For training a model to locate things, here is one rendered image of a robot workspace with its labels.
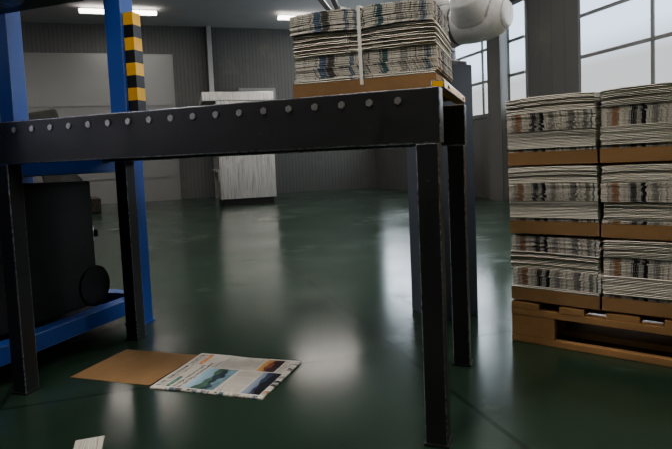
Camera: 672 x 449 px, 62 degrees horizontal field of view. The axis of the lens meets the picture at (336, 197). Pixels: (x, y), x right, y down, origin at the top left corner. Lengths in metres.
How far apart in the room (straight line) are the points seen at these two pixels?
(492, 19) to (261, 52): 9.67
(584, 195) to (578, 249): 0.18
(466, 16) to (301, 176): 9.61
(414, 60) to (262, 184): 7.49
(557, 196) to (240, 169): 7.18
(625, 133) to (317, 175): 10.08
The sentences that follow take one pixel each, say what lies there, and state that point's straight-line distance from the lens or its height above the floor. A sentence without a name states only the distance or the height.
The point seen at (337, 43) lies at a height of 0.95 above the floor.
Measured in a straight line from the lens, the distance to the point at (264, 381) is 1.76.
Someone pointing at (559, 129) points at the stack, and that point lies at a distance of 1.94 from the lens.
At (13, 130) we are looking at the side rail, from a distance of 1.84.
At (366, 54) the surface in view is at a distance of 1.45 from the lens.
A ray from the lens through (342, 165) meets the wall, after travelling 11.85.
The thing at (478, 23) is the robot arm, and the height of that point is 1.12.
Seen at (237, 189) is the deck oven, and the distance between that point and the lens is 8.77.
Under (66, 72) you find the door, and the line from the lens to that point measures 11.44.
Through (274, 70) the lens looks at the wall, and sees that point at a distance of 11.64.
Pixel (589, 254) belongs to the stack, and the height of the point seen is 0.32.
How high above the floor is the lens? 0.66
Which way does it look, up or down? 4 degrees down
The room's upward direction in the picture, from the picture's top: 2 degrees counter-clockwise
